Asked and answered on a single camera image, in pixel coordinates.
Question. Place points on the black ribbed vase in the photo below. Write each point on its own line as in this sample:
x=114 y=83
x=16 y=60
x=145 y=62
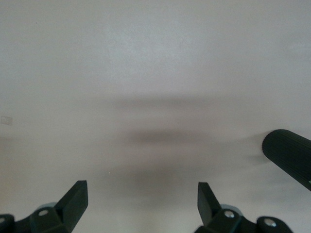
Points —
x=286 y=150

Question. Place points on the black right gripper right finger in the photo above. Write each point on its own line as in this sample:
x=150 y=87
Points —
x=211 y=213

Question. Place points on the small square tape patch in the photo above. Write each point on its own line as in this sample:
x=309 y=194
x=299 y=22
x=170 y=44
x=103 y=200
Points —
x=6 y=121

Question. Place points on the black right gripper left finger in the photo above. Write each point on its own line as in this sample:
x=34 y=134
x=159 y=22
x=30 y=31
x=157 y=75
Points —
x=68 y=211

